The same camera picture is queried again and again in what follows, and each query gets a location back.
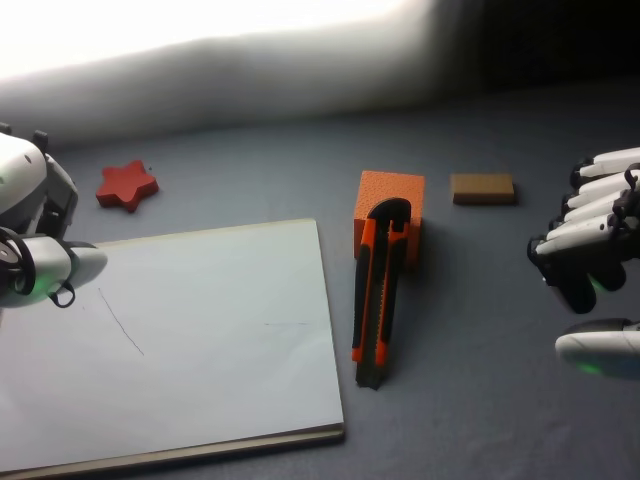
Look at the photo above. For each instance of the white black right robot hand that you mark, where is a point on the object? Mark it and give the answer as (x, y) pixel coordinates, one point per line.
(580, 240)

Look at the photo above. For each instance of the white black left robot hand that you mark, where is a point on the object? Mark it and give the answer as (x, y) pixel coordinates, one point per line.
(45, 260)

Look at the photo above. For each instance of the grey table cloth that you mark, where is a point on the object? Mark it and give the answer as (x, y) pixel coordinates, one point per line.
(475, 430)

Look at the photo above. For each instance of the brown wooden block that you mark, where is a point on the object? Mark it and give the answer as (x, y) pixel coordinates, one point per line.
(482, 189)

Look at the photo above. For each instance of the white paper pad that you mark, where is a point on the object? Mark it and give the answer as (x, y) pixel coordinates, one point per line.
(200, 340)

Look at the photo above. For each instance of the red star block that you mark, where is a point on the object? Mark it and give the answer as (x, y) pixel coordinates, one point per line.
(127, 186)

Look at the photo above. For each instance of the orange foam block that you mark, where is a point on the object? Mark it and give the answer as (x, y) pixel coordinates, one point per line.
(395, 187)

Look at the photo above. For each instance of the orange black utility knife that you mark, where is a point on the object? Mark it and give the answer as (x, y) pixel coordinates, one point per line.
(380, 295)

